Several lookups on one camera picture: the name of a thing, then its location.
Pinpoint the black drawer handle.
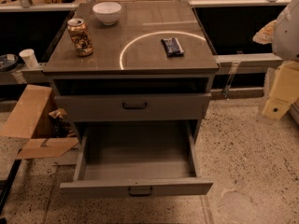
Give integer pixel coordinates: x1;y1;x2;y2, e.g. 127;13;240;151
128;187;153;197
122;102;148;110

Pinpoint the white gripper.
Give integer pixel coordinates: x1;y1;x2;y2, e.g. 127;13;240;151
256;61;299;124

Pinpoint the black upper drawer handle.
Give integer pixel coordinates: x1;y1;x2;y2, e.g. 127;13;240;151
122;102;148;110

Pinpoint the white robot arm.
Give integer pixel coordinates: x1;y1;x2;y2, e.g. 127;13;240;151
253;0;299;124

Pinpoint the black floor bar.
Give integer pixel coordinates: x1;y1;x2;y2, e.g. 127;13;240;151
0;160;21;214

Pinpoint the closed grey upper drawer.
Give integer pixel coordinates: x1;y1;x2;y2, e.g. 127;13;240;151
55;93;210;122

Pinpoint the blue rxbar blueberry wrapper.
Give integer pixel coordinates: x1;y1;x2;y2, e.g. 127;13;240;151
161;37;184;58

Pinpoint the black lower drawer handle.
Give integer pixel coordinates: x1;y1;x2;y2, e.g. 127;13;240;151
128;187;153;197

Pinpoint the gold soda can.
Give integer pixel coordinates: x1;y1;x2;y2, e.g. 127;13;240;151
67;18;93;57

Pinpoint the white ceramic bowl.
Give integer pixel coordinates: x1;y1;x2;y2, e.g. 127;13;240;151
93;2;122;25

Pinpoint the brown cardboard box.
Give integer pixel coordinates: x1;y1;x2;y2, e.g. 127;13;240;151
0;85;78;160

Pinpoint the white paper cup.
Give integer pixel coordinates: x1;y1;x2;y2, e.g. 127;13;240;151
19;49;38;68

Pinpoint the grey drawer cabinet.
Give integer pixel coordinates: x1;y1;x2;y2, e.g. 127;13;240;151
44;1;219;136

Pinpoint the dark round dish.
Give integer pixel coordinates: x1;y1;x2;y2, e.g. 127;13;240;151
0;54;19;72

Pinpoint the open grey lower drawer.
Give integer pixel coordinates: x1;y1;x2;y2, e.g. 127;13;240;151
60;120;213;198

